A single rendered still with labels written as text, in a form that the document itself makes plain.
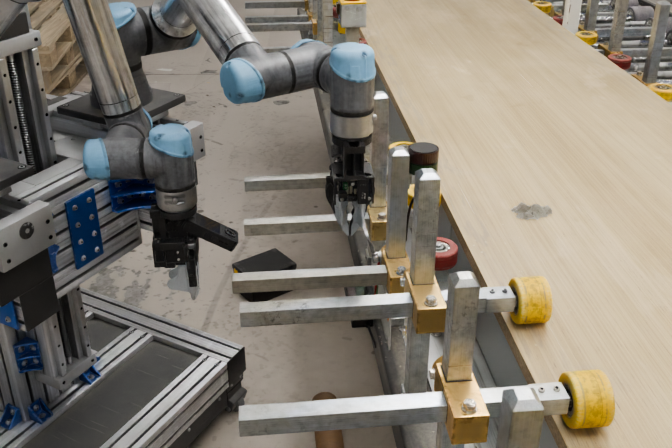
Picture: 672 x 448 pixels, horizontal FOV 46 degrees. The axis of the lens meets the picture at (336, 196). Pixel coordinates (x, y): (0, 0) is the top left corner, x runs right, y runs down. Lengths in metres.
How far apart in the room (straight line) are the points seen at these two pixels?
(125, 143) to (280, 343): 1.50
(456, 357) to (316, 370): 1.59
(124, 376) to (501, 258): 1.26
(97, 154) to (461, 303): 0.71
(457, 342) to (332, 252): 2.23
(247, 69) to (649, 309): 0.82
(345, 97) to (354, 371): 1.52
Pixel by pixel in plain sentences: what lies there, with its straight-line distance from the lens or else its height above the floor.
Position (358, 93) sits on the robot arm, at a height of 1.28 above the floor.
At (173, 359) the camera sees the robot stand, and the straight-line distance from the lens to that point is 2.45.
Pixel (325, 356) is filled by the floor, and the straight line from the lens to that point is 2.75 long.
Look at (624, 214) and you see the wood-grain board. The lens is 1.82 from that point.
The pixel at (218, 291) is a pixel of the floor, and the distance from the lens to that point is 3.10.
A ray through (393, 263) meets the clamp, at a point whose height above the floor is 0.87.
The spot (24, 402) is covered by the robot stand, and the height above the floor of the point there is 0.29.
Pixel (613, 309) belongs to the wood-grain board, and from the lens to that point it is 1.49.
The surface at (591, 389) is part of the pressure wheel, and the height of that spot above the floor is 0.98.
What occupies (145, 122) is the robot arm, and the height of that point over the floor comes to 1.15.
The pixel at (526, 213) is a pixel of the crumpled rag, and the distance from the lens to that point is 1.73.
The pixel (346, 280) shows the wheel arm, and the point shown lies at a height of 0.85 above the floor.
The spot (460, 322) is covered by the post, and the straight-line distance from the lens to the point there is 1.10.
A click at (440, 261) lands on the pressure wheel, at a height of 0.90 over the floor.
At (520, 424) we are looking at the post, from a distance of 0.88.
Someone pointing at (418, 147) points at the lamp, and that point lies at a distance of 1.53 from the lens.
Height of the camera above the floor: 1.71
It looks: 27 degrees down
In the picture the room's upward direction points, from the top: straight up
